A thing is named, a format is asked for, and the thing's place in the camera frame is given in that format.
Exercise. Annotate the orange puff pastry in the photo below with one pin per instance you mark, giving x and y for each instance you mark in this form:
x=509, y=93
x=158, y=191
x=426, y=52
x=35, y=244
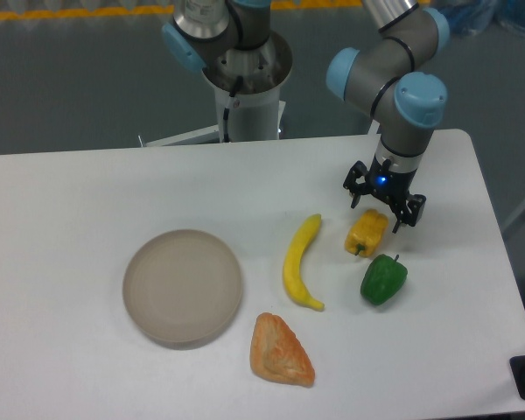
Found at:
x=276, y=355

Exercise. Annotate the green bell pepper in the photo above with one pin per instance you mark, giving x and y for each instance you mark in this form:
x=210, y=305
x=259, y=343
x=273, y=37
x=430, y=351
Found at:
x=384, y=277

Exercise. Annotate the yellow bell pepper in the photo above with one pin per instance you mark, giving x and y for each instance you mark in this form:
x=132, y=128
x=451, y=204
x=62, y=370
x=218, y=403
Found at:
x=365, y=235

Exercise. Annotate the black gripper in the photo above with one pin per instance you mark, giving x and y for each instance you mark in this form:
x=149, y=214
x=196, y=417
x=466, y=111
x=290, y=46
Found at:
x=407, y=208

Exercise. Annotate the white frame bracket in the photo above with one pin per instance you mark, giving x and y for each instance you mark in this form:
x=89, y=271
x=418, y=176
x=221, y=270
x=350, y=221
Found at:
x=374, y=128

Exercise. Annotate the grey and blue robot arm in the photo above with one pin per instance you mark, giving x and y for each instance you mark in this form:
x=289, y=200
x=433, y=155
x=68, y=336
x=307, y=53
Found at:
x=233, y=46

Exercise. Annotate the beige round plate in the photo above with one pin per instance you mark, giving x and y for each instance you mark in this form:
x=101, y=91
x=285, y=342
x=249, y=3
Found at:
x=183, y=288

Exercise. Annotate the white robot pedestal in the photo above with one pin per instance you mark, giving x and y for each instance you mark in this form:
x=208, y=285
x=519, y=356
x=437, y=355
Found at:
x=247, y=86

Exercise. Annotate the yellow banana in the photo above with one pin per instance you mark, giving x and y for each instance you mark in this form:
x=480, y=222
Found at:
x=293, y=282

